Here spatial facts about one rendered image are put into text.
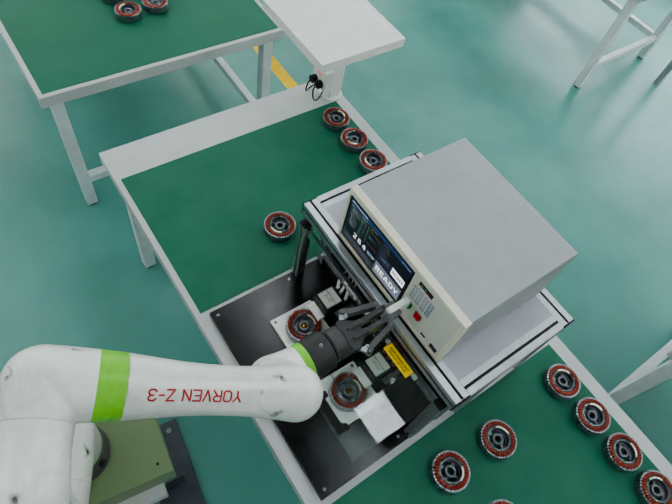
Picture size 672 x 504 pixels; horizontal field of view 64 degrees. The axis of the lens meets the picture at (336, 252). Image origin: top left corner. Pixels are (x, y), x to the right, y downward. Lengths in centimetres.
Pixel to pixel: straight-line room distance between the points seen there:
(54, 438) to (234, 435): 154
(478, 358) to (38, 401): 98
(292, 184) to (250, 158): 20
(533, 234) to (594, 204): 222
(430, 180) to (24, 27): 193
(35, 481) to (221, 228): 121
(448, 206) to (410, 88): 244
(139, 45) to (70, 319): 123
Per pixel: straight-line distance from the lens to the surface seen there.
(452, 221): 135
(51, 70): 254
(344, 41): 194
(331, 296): 161
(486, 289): 128
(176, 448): 239
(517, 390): 187
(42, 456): 91
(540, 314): 156
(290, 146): 218
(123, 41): 263
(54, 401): 93
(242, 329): 171
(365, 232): 136
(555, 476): 185
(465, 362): 141
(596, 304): 320
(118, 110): 342
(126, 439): 156
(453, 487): 167
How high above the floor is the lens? 233
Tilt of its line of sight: 57 degrees down
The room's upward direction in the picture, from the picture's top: 16 degrees clockwise
